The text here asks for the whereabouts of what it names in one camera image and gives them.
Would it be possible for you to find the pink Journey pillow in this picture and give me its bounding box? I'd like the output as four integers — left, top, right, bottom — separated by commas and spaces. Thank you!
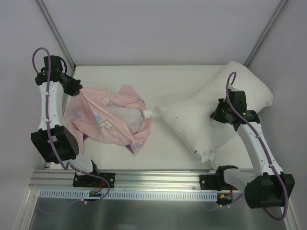
64, 85, 152, 154

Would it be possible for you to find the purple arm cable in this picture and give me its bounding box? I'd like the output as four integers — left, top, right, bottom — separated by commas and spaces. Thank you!
226, 71, 290, 220
32, 47, 111, 204

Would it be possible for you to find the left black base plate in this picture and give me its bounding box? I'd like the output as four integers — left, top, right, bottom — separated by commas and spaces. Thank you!
72, 172, 116, 188

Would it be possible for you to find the left aluminium frame post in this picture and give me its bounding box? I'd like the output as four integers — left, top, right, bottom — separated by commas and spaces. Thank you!
35, 0, 76, 71

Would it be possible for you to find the white slotted cable duct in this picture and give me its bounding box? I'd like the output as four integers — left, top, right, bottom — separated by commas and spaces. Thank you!
39, 189, 218, 202

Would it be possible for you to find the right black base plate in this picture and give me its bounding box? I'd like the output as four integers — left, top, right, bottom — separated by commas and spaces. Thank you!
199, 174, 237, 191

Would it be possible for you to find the purple Elsa pillowcase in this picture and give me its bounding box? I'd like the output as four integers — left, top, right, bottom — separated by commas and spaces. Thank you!
83, 134, 134, 153

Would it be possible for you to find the right aluminium frame post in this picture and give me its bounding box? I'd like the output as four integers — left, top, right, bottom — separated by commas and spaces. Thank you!
244, 0, 289, 68

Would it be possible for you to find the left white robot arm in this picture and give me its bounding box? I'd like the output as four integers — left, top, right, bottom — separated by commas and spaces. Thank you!
31, 55, 104, 188

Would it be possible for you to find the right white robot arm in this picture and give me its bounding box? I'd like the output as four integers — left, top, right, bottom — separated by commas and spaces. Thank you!
210, 90, 295, 209

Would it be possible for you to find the white pillow care label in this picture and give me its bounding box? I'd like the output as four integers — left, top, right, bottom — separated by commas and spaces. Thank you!
143, 110, 153, 119

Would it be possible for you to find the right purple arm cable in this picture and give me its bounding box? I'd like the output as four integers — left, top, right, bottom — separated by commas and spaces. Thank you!
226, 71, 290, 220

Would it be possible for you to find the aluminium frame post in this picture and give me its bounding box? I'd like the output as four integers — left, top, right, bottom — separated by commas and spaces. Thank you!
244, 0, 289, 68
35, 0, 76, 71

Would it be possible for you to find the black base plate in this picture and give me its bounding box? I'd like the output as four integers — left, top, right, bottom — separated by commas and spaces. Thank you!
72, 172, 116, 188
199, 174, 237, 191

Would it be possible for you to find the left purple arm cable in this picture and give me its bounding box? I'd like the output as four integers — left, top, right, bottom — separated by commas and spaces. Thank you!
32, 47, 111, 204

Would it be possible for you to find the white pillow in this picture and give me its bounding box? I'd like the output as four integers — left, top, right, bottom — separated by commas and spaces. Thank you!
155, 61, 274, 170

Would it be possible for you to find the aluminium mounting rail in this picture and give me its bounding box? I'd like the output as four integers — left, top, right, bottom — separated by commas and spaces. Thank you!
28, 169, 255, 194

